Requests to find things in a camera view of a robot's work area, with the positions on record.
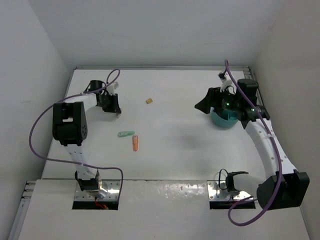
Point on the teal round organizer container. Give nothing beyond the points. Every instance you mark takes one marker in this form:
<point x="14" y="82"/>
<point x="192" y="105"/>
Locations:
<point x="224" y="119"/>

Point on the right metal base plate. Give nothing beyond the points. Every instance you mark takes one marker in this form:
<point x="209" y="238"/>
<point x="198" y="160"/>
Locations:
<point x="216" y="194"/>

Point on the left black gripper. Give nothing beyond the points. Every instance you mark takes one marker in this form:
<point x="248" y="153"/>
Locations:
<point x="115" y="107"/>

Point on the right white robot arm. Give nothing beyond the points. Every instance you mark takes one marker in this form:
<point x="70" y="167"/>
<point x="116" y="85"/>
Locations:
<point x="283" y="183"/>

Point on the green highlighter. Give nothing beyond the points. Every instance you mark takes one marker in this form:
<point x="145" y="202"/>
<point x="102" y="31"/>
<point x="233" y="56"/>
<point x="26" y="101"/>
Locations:
<point x="125" y="133"/>

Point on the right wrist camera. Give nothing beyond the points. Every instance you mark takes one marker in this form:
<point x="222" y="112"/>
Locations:
<point x="225" y="81"/>

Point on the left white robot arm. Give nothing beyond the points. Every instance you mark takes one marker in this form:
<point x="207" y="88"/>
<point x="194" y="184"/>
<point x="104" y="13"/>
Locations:
<point x="70" y="129"/>

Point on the orange highlighter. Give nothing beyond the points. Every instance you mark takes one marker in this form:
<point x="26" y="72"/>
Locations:
<point x="135" y="143"/>

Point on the metal base plate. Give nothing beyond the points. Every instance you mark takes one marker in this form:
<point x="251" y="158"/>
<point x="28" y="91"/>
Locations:
<point x="216" y="194"/>
<point x="108" y="193"/>

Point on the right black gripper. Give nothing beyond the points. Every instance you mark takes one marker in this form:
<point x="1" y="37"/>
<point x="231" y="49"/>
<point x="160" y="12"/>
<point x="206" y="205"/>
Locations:
<point x="211" y="99"/>

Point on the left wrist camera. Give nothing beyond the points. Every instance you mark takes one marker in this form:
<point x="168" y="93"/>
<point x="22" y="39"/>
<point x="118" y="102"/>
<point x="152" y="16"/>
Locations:
<point x="112" y="87"/>

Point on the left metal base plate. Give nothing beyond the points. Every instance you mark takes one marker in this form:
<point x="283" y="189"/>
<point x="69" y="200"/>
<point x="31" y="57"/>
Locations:
<point x="108" y="193"/>

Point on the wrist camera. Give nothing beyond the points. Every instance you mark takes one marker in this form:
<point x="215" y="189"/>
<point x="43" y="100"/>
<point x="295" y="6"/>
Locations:
<point x="225" y="81"/>
<point x="112" y="87"/>

